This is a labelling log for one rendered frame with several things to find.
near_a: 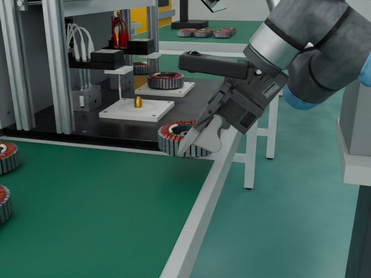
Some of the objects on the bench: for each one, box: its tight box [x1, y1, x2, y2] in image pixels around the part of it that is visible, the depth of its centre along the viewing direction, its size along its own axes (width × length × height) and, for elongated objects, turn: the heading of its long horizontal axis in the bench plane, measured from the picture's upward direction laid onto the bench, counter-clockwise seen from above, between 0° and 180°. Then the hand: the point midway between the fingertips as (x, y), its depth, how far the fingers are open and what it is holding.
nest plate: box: [99, 98, 174, 122], centre depth 106 cm, size 15×15×1 cm
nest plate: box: [135, 82, 195, 97], centre depth 128 cm, size 15×15×1 cm
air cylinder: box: [71, 84, 102, 112], centre depth 109 cm, size 5×8×6 cm
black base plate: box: [5, 75, 224, 156], centre depth 118 cm, size 47×64×2 cm
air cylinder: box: [109, 70, 134, 90], centre depth 131 cm, size 5×8×6 cm
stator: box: [147, 71, 184, 90], centre depth 127 cm, size 11×11×4 cm
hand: (185, 138), depth 75 cm, fingers closed on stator, 13 cm apart
